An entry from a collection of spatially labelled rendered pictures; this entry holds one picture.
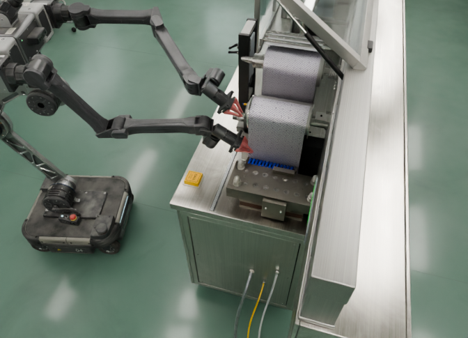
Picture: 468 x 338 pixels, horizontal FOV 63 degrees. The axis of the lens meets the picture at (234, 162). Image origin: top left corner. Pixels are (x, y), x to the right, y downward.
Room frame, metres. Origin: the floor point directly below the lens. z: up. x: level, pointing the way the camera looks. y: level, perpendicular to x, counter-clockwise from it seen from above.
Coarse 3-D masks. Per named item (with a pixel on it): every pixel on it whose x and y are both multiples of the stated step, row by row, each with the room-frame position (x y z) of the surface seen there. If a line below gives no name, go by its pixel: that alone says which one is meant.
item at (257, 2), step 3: (255, 0) 2.25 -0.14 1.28; (258, 0) 2.24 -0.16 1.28; (255, 3) 2.25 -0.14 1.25; (258, 3) 2.24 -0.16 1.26; (255, 6) 2.25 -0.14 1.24; (258, 6) 2.24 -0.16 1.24; (255, 9) 2.25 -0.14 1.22; (258, 9) 2.24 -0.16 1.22; (255, 12) 2.25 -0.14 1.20; (258, 12) 2.24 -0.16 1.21; (255, 15) 2.25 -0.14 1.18; (258, 15) 2.24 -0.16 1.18; (255, 18) 2.25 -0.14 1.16; (258, 18) 2.24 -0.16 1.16; (258, 21) 2.25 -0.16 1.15; (258, 24) 2.25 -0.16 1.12; (258, 27) 2.25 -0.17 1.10; (258, 30) 2.26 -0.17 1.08; (258, 33) 2.26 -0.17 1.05; (258, 36) 2.26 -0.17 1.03; (258, 39) 2.27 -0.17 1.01; (258, 45) 2.32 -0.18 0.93; (258, 48) 2.29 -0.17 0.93; (258, 51) 2.28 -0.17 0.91
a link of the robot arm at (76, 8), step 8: (72, 8) 1.72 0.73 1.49; (80, 8) 1.71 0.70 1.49; (88, 8) 1.71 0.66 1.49; (96, 8) 1.74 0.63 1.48; (152, 8) 1.73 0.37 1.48; (72, 16) 1.69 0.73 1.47; (80, 16) 1.69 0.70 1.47; (88, 16) 1.70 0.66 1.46; (96, 16) 1.70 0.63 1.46; (104, 16) 1.70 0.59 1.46; (112, 16) 1.70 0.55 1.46; (120, 16) 1.69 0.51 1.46; (128, 16) 1.69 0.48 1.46; (136, 16) 1.69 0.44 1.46; (144, 16) 1.69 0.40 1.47; (152, 16) 1.67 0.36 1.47; (160, 16) 1.67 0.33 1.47; (96, 24) 1.74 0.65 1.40; (152, 24) 1.62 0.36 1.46
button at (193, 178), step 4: (188, 172) 1.21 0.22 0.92; (192, 172) 1.20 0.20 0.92; (196, 172) 1.20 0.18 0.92; (188, 176) 1.18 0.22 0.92; (192, 176) 1.18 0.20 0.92; (196, 176) 1.18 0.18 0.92; (200, 176) 1.18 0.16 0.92; (184, 180) 1.15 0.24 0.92; (188, 180) 1.15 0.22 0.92; (192, 180) 1.15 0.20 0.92; (196, 180) 1.15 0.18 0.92; (200, 180) 1.16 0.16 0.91; (188, 184) 1.15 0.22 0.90; (192, 184) 1.14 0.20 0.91; (196, 184) 1.14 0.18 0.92
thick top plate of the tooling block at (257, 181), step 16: (240, 176) 1.09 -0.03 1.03; (256, 176) 1.08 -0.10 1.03; (272, 176) 1.08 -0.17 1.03; (288, 176) 1.08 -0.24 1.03; (304, 176) 1.08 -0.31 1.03; (240, 192) 1.01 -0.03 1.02; (256, 192) 1.00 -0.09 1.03; (272, 192) 0.99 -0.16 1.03; (288, 192) 1.00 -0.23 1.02; (304, 192) 0.99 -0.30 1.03; (288, 208) 0.95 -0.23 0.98; (304, 208) 0.93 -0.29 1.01
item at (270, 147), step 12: (252, 132) 1.20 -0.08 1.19; (264, 132) 1.18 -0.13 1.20; (252, 144) 1.20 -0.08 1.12; (264, 144) 1.18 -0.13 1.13; (276, 144) 1.17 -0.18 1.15; (288, 144) 1.15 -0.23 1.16; (300, 144) 1.14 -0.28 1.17; (252, 156) 1.20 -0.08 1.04; (264, 156) 1.18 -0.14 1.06; (276, 156) 1.16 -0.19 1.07; (288, 156) 1.15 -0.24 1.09; (300, 156) 1.13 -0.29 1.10
